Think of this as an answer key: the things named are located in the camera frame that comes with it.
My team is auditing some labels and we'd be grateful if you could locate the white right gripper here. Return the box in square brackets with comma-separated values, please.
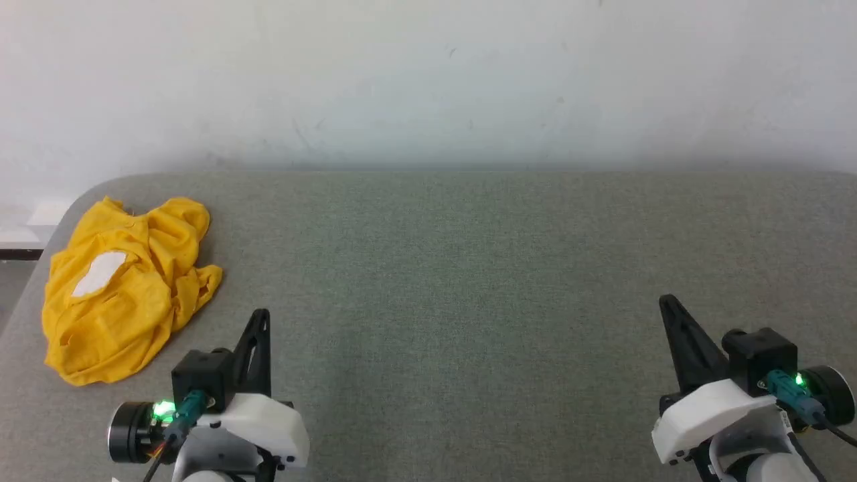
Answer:
[652, 294, 779, 466]

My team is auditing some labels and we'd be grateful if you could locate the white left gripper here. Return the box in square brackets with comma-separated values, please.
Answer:
[194, 308, 311, 470]

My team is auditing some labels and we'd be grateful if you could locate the yellow t-shirt with print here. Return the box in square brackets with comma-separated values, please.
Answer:
[42, 196, 224, 387]

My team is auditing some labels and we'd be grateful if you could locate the grey fabric sofa cushion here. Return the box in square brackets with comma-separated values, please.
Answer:
[0, 171, 857, 482]

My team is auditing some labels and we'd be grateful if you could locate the right teal plug black cable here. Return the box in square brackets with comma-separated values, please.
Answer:
[762, 370, 857, 447]

